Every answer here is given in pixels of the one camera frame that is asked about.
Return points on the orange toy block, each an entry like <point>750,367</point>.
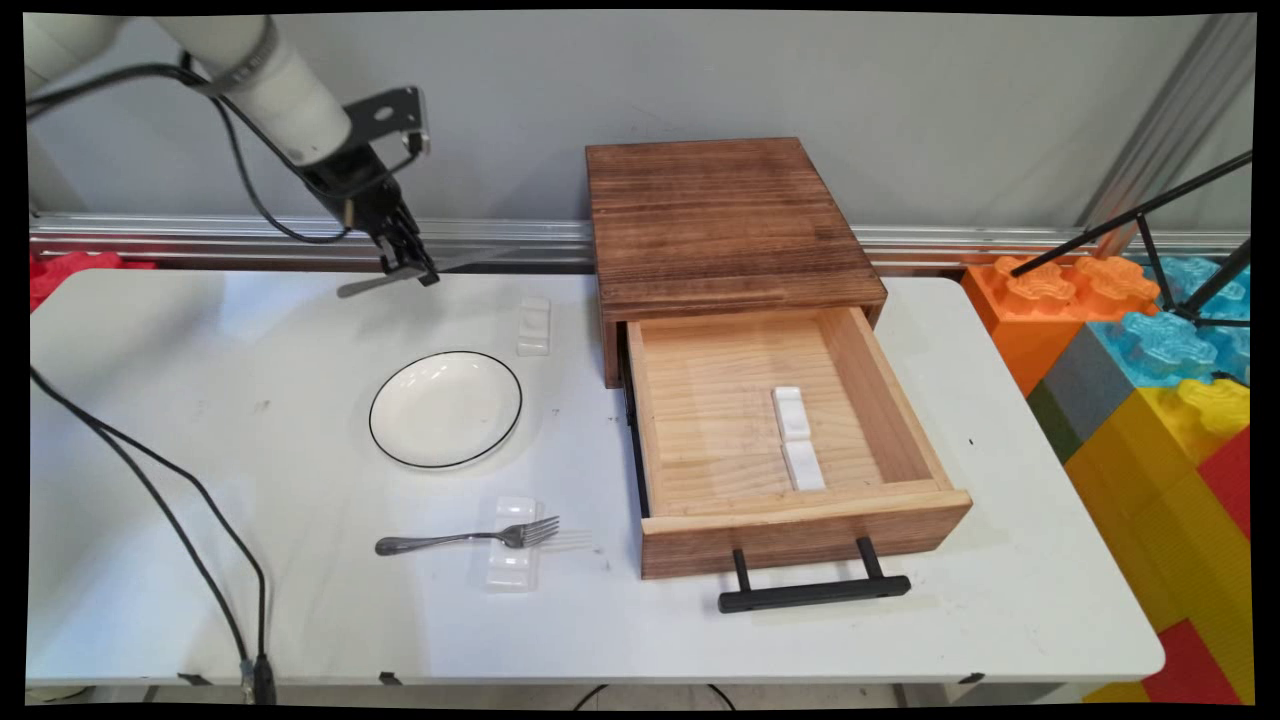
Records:
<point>1040,305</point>

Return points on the clear fork rest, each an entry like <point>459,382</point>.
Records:
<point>510,570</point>

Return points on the black tripod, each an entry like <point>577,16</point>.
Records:
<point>1150,208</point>

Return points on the dark wooden cabinet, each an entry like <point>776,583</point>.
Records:
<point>720,230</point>

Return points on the white cutlery rest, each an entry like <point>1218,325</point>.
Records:
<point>790,412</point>
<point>803,466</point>

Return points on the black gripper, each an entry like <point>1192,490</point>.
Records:
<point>358,190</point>

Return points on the grey toy block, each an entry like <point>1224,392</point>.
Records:
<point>1085,385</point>

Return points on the blue toy block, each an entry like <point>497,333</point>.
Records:
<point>1170,335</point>

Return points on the green toy block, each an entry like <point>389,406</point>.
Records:
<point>1055,425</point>

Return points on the silver table knife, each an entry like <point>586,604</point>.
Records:
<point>420,272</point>

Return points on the small red toy block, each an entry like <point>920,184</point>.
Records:
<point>1230,480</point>

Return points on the silver fork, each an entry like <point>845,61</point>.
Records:
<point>468,539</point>

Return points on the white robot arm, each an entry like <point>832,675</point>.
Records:
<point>240,70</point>

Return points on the white plate with black rim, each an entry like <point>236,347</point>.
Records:
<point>446,409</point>

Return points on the red studded toy block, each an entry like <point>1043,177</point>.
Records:
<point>70,272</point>

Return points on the light wooden drawer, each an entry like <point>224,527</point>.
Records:
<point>740,430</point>

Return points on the diagonal aluminium profile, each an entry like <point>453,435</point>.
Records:
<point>1165,125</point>

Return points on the horizontal aluminium rail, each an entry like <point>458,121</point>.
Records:
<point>200,240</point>

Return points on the yellow toy block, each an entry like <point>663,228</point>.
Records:
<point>1160,500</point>

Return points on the clear knife rest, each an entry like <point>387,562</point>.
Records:
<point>533,327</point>

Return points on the silver black wrist camera mount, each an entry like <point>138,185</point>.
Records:
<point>390,115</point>

